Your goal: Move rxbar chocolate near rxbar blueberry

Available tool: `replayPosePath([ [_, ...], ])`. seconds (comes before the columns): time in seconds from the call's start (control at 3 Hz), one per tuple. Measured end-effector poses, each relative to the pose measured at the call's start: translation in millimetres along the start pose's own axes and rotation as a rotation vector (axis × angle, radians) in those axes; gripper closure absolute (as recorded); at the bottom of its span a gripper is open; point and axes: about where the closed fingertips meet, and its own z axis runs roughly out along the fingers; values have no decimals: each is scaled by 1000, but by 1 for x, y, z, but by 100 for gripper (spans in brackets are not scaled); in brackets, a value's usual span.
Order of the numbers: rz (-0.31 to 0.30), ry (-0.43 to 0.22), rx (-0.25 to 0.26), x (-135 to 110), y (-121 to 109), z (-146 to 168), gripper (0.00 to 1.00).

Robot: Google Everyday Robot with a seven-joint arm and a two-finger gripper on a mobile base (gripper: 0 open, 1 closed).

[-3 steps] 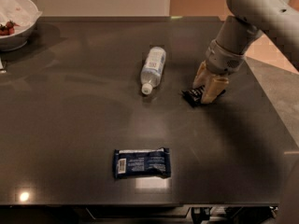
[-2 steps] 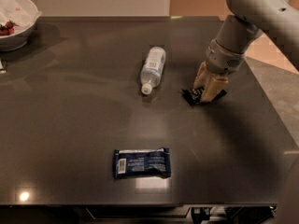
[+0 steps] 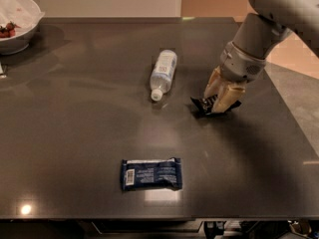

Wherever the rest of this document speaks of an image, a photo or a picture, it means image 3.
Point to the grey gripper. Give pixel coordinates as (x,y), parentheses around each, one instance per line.
(239,65)

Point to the black chocolate rxbar wrapper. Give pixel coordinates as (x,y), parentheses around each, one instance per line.
(205,106)

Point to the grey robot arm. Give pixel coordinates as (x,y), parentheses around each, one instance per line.
(272,21)

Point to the blue blueberry rxbar wrapper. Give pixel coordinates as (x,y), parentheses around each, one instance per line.
(151,174)

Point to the clear plastic water bottle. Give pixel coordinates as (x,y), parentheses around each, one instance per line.
(162,74)

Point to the red strawberries in bowl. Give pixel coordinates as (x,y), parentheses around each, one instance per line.
(9,30)

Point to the white bowl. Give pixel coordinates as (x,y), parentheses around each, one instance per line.
(17,43)

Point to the white napkin in bowl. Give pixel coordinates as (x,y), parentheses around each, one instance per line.
(24,13)

